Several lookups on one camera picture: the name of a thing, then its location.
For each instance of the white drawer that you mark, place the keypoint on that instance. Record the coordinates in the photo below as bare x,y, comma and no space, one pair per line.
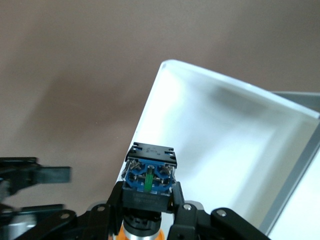
225,137

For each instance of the yellow push button blue block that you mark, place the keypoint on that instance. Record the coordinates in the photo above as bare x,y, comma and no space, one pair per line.
150,200

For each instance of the brown table cover sheet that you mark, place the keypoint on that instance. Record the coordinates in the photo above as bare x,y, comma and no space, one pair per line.
75,50

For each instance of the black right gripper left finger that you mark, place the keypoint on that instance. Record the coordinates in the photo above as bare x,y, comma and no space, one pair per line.
116,205

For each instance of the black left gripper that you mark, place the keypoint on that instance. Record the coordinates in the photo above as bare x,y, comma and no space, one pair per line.
3,187

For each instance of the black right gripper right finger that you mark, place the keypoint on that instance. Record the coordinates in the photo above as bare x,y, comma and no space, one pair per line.
186,220

